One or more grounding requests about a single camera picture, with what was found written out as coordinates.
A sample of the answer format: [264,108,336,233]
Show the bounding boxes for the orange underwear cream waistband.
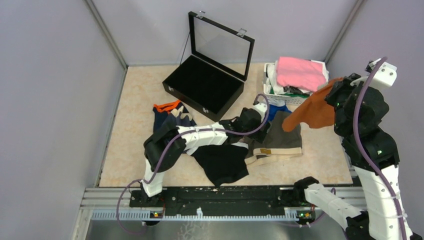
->
[282,77,343,132]

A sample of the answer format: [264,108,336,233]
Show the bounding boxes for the olive grey underwear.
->
[245,111,303,167]

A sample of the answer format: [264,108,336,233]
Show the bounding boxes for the black underwear white trim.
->
[186,142,249,187]

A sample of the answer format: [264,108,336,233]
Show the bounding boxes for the black display case glass lid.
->
[162,11,255,122]

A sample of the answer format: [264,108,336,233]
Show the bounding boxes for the navy underwear orange waistband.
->
[152,100,184,132]

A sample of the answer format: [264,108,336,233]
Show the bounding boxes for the royal blue underwear white trim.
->
[267,104,292,122]

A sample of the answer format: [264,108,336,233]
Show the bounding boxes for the dark blue underwear cream waistband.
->
[164,105,197,127]

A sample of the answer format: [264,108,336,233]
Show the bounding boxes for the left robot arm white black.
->
[140,100,270,207]

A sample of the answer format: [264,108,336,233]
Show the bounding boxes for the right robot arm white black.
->
[293,57,421,240]

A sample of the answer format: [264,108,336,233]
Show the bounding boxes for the pink folded cloth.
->
[276,56,328,92]

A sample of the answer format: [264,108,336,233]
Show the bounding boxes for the white plastic basket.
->
[263,59,330,107]

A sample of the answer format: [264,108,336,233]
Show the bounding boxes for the white cloths in basket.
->
[265,60,330,98]

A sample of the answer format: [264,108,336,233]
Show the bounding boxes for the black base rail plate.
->
[129,185,327,218]

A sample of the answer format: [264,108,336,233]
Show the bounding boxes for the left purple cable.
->
[115,93,271,237]

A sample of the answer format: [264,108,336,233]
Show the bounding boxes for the purple cable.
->
[115,93,271,237]
[352,56,408,240]

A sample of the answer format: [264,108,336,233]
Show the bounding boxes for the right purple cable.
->
[352,56,408,240]

